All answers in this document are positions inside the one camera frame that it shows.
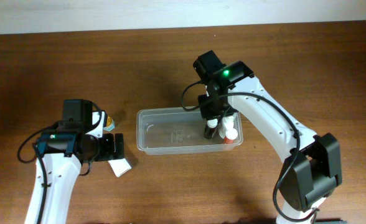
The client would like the dark bottle white cap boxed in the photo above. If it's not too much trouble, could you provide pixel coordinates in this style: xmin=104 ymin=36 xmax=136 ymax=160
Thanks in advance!
xmin=204 ymin=119 xmax=218 ymax=139

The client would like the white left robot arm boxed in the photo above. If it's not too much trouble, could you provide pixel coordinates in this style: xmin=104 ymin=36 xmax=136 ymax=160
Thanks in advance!
xmin=25 ymin=99 xmax=131 ymax=223

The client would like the orange bottle white cap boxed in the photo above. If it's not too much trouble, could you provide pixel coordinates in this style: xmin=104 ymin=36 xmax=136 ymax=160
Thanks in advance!
xmin=223 ymin=128 xmax=238 ymax=144

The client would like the clear plastic container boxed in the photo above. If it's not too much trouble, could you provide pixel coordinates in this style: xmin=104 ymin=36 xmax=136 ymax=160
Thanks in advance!
xmin=136 ymin=108 xmax=243 ymax=155

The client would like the white spray bottle clear cap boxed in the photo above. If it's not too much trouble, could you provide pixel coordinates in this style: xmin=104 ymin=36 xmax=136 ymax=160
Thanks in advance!
xmin=218 ymin=113 xmax=237 ymax=139

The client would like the white green panadol box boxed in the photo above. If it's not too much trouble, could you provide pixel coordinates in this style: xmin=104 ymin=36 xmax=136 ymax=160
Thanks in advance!
xmin=108 ymin=159 xmax=132 ymax=178

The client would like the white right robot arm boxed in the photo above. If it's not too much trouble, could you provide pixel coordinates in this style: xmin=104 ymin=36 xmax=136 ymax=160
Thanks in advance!
xmin=193 ymin=50 xmax=342 ymax=223

